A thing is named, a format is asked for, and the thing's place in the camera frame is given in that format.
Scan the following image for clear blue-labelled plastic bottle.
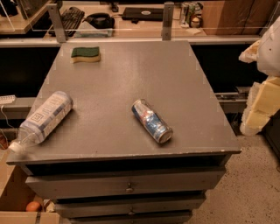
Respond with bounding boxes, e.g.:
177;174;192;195
9;91;74;153

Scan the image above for green and yellow sponge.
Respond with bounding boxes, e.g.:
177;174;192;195
71;46;101;63

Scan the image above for grey drawer cabinet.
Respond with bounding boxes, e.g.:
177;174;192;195
8;41;240;224

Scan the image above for blue and silver drink can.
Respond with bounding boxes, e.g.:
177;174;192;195
131;99;173;144

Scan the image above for black headphones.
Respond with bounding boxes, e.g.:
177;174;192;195
85;13;115;29

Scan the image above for black laptop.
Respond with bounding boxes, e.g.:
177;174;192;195
122;7;164;21

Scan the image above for black computer keyboard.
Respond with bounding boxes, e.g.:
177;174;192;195
60;6;85;37

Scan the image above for yellow foam padding block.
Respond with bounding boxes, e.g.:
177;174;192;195
240;77;280;136

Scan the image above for white power strip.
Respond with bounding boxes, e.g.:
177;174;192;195
0;94;16;105

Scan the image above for orange ball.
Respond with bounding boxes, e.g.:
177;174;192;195
25;201;41;212

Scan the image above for cardboard box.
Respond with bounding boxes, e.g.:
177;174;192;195
0;150;60;224

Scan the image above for right metal bracket post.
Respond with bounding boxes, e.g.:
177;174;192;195
162;2;174;40

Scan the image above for metal bracket post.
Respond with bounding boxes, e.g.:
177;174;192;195
162;2;174;40
46;3;67;43

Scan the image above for left metal bracket post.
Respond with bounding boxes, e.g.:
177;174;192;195
46;3;67;43

